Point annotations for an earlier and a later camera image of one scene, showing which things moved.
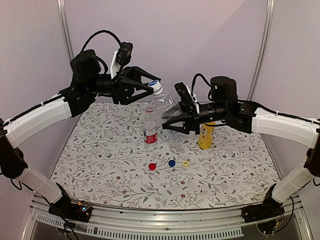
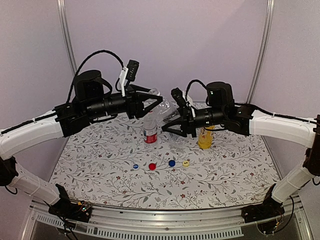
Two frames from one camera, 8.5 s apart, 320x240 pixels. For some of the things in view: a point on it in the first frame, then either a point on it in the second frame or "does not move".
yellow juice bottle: (206, 135) does not move
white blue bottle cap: (157, 89) → (135, 166)
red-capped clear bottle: (150, 129) does not move
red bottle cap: (152, 166) does not move
